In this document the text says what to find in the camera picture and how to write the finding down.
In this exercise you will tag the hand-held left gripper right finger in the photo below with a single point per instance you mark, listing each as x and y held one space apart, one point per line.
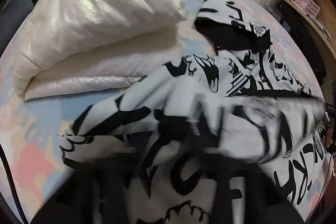
257 208

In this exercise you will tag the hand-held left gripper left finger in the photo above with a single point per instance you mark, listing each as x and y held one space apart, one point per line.
73 200

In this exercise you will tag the white black printed jacket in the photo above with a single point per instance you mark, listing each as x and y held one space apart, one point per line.
236 92

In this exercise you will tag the person's right hand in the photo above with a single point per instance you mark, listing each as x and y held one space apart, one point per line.
330 134

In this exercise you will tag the pastel patterned bed blanket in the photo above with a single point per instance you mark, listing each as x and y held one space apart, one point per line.
31 148

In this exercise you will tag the black and white clothing pile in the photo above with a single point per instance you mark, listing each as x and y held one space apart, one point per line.
304 37

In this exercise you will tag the pink drawer organizer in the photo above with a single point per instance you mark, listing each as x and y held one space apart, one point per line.
304 2

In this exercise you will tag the white and blue box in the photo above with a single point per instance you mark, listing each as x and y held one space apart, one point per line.
270 10

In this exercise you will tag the cream puffer jacket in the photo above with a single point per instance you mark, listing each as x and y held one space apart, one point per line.
92 29

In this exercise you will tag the grey folded quilt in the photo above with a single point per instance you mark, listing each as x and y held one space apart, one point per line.
13 22

